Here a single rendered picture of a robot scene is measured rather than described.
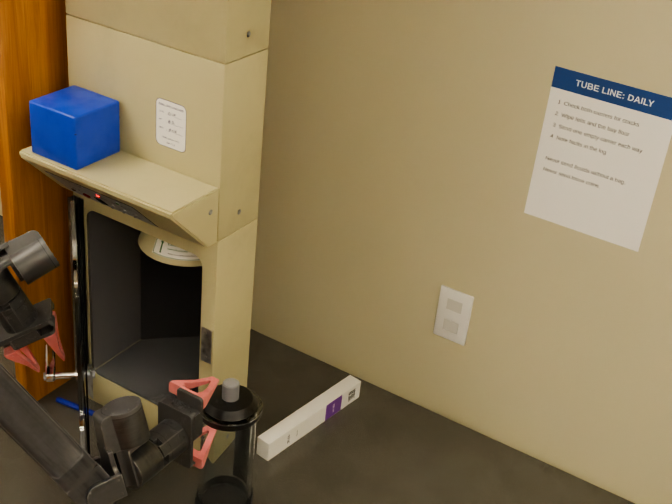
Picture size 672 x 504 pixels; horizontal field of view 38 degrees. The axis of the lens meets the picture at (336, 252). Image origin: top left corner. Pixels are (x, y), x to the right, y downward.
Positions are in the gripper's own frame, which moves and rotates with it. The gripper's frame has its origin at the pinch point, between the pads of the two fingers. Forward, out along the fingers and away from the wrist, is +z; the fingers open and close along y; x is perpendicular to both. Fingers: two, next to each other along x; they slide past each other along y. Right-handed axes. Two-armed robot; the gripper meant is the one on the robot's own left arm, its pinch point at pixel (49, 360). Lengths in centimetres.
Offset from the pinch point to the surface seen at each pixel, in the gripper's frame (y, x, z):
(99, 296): -7.1, -22.0, 6.0
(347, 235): -55, -30, 21
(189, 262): -26.8, -8.6, -1.0
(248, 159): -43.6, -5.3, -16.2
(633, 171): -101, 8, 8
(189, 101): -39.2, -4.9, -29.6
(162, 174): -30.3, -5.3, -20.0
